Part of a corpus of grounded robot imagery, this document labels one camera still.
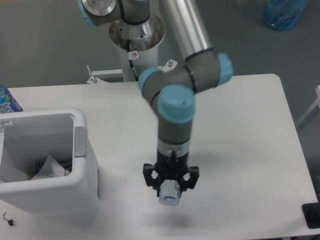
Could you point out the white furniture leg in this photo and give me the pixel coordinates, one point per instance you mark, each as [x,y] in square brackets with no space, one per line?
[310,113]

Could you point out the white plastic trash can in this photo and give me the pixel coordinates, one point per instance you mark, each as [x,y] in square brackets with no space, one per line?
[47,164]

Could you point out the black device at table edge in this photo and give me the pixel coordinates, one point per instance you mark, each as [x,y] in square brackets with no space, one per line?
[311,212]

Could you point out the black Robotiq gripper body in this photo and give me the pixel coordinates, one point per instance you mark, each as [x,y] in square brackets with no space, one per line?
[171,167]

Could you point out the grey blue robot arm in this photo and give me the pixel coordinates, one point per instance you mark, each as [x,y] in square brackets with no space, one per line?
[170,92]

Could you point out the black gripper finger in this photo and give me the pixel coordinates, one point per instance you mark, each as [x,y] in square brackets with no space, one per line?
[150,181]
[186,178]

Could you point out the white metal base frame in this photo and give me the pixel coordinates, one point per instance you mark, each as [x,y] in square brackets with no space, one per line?
[116,75]

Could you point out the white plastic wrapper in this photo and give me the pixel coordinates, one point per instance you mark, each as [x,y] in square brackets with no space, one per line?
[50,168]

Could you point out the blue labelled drink bottle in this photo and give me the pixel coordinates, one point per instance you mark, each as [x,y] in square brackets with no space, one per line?
[8,103]

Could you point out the blue yellow snack packet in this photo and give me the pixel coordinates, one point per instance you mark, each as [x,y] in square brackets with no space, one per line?
[67,163]

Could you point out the blue plastic bag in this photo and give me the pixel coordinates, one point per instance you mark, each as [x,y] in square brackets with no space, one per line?
[282,15]

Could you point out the crushed clear plastic bottle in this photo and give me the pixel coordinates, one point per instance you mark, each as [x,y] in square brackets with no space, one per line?
[169,193]

